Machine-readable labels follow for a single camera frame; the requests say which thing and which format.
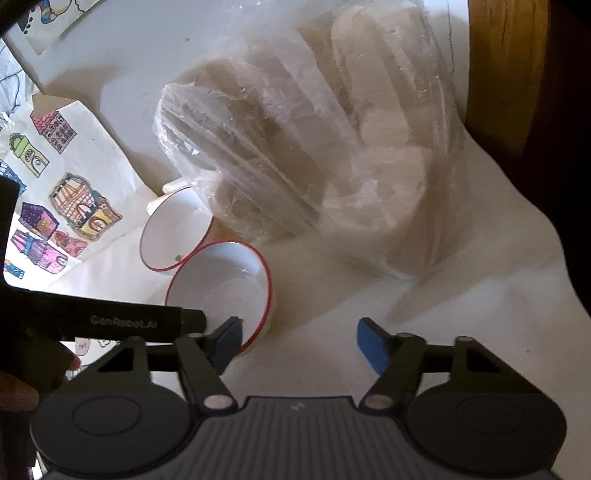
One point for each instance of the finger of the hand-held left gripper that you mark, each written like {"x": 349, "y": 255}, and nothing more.
{"x": 115, "y": 318}
{"x": 7, "y": 221}

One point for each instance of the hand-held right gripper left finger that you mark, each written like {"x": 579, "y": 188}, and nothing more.
{"x": 230, "y": 344}

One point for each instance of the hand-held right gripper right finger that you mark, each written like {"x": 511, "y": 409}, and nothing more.
{"x": 373, "y": 346}

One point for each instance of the white bowl red rim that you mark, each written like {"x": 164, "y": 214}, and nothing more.
{"x": 221, "y": 286}
{"x": 175, "y": 230}

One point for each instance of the person's left hand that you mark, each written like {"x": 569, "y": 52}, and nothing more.
{"x": 16, "y": 394}

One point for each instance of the white printed cloth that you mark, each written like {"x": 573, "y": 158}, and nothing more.
{"x": 461, "y": 300}

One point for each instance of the house drawing paper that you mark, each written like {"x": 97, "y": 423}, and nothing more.
{"x": 92, "y": 138}

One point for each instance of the coloured figure drawing paper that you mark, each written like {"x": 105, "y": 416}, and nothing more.
{"x": 14, "y": 83}

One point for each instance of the cream stick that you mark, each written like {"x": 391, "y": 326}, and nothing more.
{"x": 174, "y": 187}

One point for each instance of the bear and child drawing paper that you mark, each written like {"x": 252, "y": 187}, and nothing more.
{"x": 51, "y": 23}

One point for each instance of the plastic bag of white buns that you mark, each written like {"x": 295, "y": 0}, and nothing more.
{"x": 300, "y": 138}

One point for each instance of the dark round object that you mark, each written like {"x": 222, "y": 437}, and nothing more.
{"x": 568, "y": 138}

